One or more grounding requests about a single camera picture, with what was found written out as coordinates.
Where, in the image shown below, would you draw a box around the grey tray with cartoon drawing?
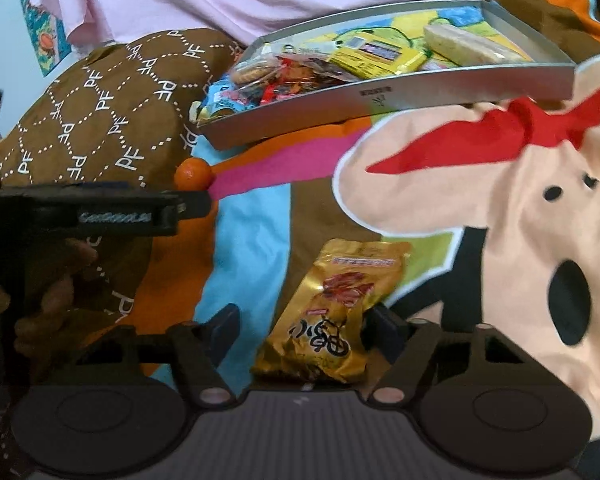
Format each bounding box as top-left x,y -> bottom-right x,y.
193,0 -> 574,151

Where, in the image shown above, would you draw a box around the light blue candy packet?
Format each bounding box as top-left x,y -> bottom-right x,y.
196,76 -> 257,126

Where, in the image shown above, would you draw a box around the colourful cartoon monkey blanket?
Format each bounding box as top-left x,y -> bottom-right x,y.
104,0 -> 600,480

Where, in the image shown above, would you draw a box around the rice cracker bar pack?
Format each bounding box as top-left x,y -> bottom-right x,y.
424,24 -> 527,66

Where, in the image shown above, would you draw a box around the clear pack brown cookies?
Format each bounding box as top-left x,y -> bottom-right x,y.
228,54 -> 283,87

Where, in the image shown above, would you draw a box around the yellow snack packet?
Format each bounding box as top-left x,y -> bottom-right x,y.
328,32 -> 429,79

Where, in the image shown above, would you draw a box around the gold snack bag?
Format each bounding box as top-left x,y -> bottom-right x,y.
252,238 -> 412,384

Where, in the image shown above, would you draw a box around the red orange snack packet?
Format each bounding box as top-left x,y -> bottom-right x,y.
260,54 -> 358,105

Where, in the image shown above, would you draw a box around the brown PF patterned pillow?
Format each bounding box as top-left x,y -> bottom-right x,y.
0,28 -> 242,191

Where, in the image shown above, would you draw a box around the small orange fruit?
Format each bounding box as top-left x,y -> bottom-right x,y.
174,157 -> 215,192

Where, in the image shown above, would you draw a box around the colourful wall poster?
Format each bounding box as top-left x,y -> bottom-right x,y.
19,0 -> 72,76

